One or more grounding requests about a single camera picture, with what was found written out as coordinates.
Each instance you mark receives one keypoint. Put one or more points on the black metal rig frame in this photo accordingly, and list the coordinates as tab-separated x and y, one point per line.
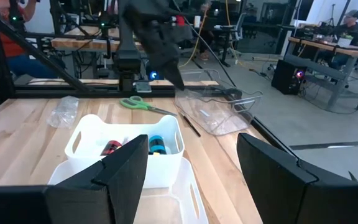
57	91

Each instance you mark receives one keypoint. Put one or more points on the person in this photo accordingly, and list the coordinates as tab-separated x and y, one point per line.
26	67
350	31

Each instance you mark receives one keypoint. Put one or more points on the white plastic bin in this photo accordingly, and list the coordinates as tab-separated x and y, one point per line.
160	171

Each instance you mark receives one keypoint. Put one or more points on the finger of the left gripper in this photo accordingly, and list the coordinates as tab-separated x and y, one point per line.
172	74
179	74

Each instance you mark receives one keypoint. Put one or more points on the wooden table grey legs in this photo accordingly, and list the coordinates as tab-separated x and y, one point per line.
322	46

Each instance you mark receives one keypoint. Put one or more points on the wooden workstation table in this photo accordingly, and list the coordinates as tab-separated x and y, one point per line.
73	43

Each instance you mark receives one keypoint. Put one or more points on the frosted translucent plastic bin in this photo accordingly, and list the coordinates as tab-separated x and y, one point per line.
166	205

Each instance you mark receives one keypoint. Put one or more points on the yellow black striped paint bottle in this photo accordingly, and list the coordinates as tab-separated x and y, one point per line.
156	153

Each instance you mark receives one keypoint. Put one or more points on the teal black striped paint bottle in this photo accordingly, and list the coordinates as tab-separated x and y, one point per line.
157	143

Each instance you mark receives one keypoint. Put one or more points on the red black striped paint bottle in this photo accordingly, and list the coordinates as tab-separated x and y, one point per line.
111	147

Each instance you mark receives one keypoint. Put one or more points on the grey office chair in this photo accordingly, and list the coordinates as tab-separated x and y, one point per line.
238	31

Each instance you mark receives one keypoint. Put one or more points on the black computer tower pink light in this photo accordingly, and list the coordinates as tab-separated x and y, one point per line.
286	77

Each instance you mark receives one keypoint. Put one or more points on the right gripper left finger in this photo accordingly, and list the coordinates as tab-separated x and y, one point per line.
113	186

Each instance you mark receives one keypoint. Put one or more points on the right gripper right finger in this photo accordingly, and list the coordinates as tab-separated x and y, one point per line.
275	180

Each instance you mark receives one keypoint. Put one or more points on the clear plastic bag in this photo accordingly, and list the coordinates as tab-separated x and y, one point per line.
62	112

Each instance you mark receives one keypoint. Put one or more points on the black pen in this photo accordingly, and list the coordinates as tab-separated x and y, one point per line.
190	125

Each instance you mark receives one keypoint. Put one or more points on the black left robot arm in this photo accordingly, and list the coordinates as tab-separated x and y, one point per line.
127	62

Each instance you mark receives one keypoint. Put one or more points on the clear plastic bin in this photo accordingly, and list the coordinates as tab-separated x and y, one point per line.
219	115

